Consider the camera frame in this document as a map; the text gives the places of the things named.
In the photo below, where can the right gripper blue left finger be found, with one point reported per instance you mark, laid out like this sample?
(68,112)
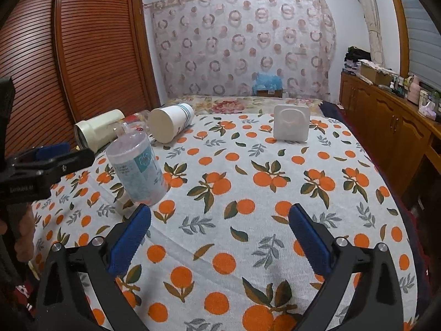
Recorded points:
(125,238)

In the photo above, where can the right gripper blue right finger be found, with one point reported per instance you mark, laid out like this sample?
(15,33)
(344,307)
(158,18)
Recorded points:
(314,239)

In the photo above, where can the clear plastic lidded cup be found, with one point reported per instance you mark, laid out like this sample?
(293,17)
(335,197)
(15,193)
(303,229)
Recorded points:
(133,159)

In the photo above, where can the floral clear glass cup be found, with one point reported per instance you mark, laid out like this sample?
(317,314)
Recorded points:
(137,122)

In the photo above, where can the white paper cup blue stripes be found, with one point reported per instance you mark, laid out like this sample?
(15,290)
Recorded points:
(168,122)

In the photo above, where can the person's left hand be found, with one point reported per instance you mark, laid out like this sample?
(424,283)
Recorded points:
(24,245)

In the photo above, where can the cream insulated mug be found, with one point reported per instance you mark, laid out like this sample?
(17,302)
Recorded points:
(98,131)

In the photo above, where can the orange print table cloth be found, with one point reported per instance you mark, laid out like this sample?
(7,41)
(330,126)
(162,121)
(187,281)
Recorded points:
(220,254)

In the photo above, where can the white square mug green label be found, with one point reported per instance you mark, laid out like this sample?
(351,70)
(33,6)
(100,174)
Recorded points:
(291,123)

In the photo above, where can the wooden sideboard cabinet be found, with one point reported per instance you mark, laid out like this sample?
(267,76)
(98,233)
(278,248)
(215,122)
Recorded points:
(404,145)

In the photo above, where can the brown louvered wardrobe door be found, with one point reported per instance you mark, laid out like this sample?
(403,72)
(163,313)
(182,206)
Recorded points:
(71,60)

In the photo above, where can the floral bed cover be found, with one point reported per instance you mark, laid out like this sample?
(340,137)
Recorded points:
(242,105)

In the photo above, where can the brown cardboard box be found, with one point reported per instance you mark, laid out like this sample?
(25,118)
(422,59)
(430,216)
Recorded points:
(270,93)

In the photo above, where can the blue plastic bag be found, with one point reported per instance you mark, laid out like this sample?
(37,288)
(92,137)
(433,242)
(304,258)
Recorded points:
(264,82)

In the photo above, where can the pink kettle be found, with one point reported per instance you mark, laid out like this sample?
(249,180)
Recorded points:
(413,90)

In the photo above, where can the cardboard box on cabinet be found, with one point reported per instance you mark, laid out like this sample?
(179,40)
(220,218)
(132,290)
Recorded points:
(375,75)

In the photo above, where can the stack of folded clothes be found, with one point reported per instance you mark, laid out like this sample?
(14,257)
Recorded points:
(353,57)

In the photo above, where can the patterned lace curtain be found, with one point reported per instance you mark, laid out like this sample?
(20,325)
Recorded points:
(216,47)

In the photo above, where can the grey window shutter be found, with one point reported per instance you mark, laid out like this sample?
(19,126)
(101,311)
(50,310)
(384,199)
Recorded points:
(424,44)

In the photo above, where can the cream lace side curtain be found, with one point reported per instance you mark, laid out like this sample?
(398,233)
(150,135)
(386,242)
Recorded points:
(372,20)

